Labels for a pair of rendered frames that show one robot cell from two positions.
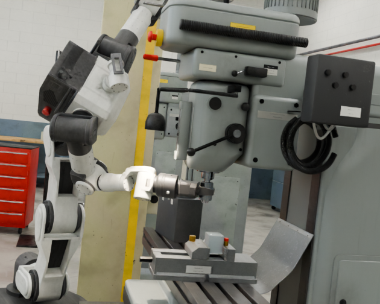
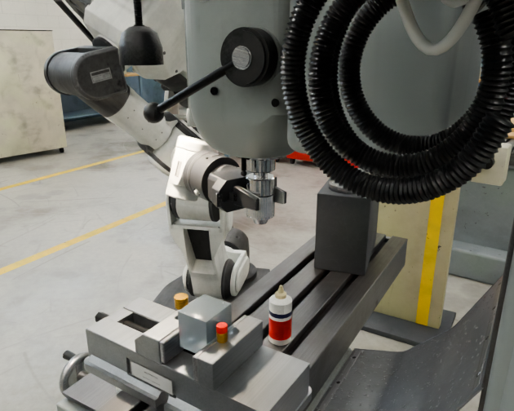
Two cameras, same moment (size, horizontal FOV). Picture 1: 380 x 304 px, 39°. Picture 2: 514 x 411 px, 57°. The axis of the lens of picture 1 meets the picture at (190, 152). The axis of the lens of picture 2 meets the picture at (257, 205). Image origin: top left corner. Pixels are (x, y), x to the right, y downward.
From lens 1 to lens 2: 153 cm
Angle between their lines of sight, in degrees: 46
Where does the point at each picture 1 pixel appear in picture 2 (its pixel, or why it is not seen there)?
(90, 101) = (104, 19)
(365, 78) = not seen: outside the picture
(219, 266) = (186, 387)
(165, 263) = (99, 345)
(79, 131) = (66, 77)
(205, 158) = (207, 125)
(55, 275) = (206, 272)
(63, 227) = (192, 214)
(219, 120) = (219, 24)
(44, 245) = (175, 234)
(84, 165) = (130, 131)
